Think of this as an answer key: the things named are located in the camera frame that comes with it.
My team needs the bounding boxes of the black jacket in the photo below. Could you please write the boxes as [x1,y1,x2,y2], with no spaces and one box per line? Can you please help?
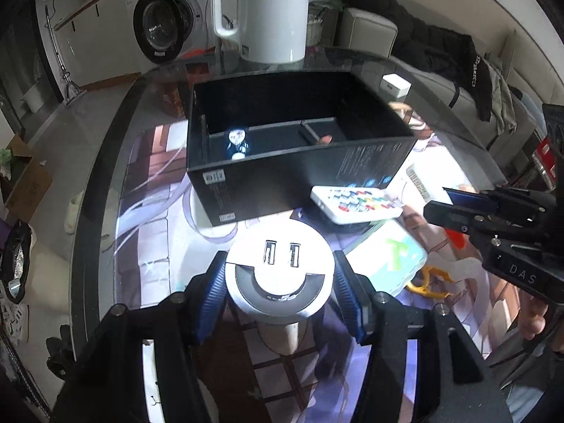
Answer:
[335,0,494,122]

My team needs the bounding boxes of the trash bin with black bag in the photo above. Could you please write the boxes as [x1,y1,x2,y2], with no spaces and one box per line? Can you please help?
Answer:
[0,222,33,305]

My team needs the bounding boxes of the person's right hand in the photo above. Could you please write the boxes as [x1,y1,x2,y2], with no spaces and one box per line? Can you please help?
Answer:
[517,292,552,341]

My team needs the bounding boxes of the round white USB socket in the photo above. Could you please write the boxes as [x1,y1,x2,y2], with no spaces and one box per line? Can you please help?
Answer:
[224,224,334,320]

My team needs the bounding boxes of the white washing machine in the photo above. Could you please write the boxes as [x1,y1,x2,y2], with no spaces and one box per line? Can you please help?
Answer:
[125,0,221,67]

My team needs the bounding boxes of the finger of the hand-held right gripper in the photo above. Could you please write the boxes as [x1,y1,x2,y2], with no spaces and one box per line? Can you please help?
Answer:
[442,186,501,213]
[423,200,491,235]

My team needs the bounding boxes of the yellow scissors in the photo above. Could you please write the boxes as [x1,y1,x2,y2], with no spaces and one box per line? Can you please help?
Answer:
[405,266,452,296]

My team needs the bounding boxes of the grey green garment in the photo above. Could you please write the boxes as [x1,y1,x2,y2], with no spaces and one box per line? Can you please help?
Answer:
[485,59,523,134]

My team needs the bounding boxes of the black cardboard box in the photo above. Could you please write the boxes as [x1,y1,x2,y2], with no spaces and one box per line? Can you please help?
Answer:
[186,70,418,227]

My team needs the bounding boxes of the printed table mat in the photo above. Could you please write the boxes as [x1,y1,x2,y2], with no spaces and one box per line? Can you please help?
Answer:
[112,110,529,423]

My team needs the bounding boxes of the beige slipper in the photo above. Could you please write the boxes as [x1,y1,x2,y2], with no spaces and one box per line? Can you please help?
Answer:
[64,189,84,234]

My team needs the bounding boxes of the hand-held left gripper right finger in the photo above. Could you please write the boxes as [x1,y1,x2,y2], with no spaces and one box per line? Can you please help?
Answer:
[332,250,514,423]

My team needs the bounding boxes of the small white box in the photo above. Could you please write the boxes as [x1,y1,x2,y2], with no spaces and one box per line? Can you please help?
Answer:
[381,74,410,98]

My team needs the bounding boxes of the white remote control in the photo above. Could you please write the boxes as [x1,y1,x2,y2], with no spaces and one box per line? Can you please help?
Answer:
[311,185,404,225]

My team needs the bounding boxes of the white kitchen counter cabinet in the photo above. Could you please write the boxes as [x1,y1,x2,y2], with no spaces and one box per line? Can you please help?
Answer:
[35,0,177,93]

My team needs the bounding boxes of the small blue round gadget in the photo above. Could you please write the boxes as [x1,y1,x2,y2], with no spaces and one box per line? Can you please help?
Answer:
[227,129,250,160]

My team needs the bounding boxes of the brown cardboard box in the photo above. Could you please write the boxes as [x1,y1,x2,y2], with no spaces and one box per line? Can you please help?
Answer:
[0,134,54,223]

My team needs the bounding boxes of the beige sofa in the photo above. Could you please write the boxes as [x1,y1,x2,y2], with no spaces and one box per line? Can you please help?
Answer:
[339,6,542,172]

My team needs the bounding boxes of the mop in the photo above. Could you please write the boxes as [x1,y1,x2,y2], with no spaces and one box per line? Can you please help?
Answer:
[44,4,82,98]

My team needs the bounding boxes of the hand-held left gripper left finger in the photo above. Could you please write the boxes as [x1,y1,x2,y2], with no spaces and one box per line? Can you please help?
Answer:
[53,251,230,423]

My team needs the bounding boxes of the white electric kettle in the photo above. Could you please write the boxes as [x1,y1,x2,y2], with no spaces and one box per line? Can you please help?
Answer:
[213,0,311,65]

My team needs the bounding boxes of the red gift boxes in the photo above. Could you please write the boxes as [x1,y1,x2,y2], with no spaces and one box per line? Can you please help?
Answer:
[161,50,212,115]

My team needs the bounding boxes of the green and white packet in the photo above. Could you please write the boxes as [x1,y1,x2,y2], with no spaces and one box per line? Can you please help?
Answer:
[346,218,429,294]

